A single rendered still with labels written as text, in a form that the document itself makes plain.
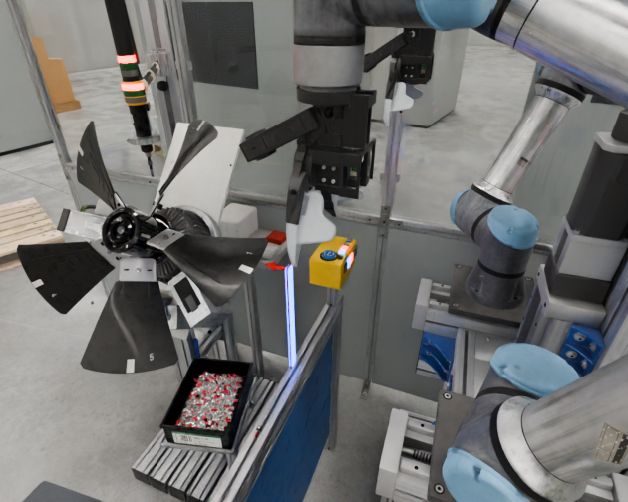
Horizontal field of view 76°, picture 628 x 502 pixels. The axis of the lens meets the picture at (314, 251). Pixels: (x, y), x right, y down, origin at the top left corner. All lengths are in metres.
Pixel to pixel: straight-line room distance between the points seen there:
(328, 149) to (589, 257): 0.52
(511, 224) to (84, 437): 2.01
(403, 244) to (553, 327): 0.87
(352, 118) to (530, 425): 0.39
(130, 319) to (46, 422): 1.38
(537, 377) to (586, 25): 0.43
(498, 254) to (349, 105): 0.71
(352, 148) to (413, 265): 1.24
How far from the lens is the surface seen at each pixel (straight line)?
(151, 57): 1.56
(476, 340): 1.17
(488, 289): 1.12
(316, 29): 0.44
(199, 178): 1.38
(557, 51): 0.49
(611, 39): 0.48
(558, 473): 0.54
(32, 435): 2.43
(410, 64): 0.93
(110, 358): 1.14
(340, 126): 0.47
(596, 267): 0.84
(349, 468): 1.97
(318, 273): 1.19
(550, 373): 0.67
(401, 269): 1.69
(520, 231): 1.05
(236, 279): 0.96
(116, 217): 1.15
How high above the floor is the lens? 1.71
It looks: 32 degrees down
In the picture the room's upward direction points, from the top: straight up
